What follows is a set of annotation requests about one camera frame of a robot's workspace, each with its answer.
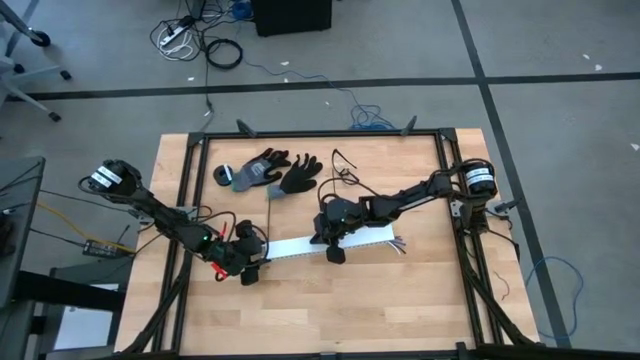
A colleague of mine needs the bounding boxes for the white power strip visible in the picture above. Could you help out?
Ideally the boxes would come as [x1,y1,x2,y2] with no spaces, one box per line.
[158,24,190,49]

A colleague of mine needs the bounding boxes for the black aluminium table frame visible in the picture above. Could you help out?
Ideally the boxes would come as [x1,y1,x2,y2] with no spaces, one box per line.
[117,115,544,360]

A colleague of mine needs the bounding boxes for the grey office chair base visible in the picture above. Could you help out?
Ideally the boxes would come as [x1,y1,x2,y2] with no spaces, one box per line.
[0,49,75,124]

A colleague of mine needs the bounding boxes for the black grey work glove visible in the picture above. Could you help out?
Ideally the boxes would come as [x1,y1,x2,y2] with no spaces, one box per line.
[266,153,324,201]

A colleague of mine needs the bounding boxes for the coiled black cable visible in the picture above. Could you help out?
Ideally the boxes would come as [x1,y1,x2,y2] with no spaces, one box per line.
[204,38,245,71]

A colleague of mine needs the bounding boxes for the white flat panel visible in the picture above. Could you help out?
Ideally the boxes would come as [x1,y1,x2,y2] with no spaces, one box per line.
[52,283,121,351]

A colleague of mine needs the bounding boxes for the large black box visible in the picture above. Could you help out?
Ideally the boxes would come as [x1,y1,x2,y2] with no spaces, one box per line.
[250,0,334,38]

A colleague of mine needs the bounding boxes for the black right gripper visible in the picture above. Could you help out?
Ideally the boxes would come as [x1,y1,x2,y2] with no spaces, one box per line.
[310,195,374,265]

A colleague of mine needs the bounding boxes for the yellow cable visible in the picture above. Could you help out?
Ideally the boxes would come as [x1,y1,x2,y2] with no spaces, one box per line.
[34,201,137,255]

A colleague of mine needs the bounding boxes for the dark office chair base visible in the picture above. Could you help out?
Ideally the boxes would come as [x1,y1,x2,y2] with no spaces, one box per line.
[0,0,52,49]

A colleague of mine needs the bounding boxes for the small black electronics box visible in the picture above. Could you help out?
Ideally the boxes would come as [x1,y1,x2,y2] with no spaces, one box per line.
[81,238,137,260]

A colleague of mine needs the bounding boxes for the dark grey side table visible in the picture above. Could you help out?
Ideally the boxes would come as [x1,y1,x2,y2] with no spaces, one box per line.
[0,156,47,311]

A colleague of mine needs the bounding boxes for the black clear safety glasses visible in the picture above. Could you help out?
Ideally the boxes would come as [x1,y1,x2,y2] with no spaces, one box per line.
[331,148,362,186]

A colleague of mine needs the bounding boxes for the black support beam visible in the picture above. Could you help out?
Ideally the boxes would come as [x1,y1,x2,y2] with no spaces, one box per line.
[12,271,126,314]

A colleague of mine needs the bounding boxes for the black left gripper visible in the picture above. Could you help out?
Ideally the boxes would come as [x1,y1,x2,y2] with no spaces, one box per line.
[192,218,269,287]

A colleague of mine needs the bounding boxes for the black tape roll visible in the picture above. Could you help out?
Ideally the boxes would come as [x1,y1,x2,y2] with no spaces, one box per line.
[212,163,235,188]

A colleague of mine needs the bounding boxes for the white duct cover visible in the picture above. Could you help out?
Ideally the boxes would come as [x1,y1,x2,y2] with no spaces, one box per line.
[264,224,396,260]

